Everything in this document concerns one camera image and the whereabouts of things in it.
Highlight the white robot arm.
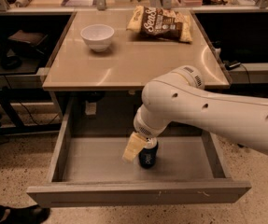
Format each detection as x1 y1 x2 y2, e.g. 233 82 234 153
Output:
123 65 268 161

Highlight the brown chip bag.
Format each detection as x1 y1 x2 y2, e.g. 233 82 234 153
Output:
127 6 192 43

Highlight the open grey drawer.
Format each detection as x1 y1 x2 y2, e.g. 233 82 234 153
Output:
27 97 251 207

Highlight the beige counter cabinet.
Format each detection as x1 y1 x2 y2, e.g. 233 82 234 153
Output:
41 9 231 119

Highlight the black power adapter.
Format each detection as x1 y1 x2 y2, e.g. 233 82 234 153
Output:
225 61 241 71

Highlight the black shoe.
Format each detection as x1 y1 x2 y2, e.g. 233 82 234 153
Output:
0 204 50 224

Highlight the blue pepsi can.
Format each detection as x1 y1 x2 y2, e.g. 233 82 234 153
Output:
138 138 159 169

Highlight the white ceramic bowl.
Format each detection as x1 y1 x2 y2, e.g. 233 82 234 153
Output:
80 24 115 52

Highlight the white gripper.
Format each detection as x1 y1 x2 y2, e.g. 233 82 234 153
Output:
122 105 170 162

